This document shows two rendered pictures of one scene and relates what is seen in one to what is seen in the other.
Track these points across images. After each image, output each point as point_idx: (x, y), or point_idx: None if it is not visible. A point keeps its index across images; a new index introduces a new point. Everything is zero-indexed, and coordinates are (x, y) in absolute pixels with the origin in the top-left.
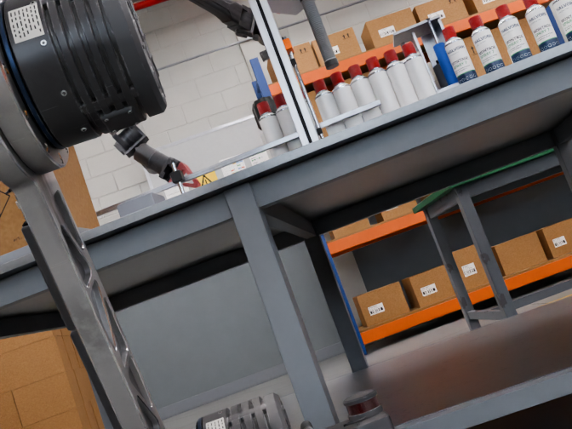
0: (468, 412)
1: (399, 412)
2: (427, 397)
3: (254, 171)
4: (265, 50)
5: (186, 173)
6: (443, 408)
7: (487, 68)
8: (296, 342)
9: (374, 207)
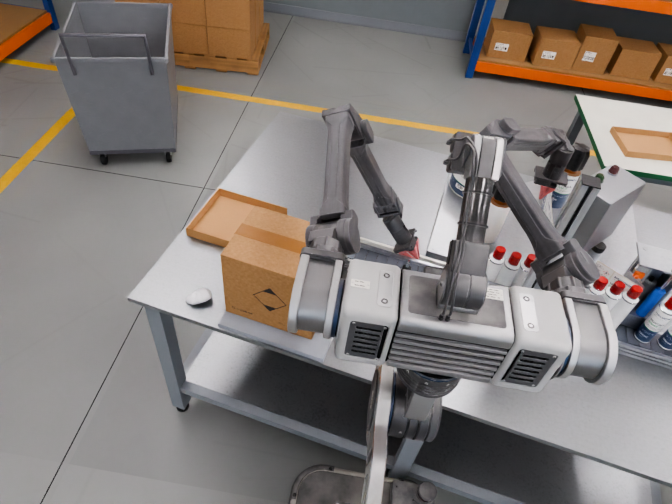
0: (472, 496)
1: (444, 443)
2: (463, 434)
3: (451, 411)
4: (542, 179)
5: (414, 254)
6: (463, 477)
7: (668, 335)
8: (414, 447)
9: None
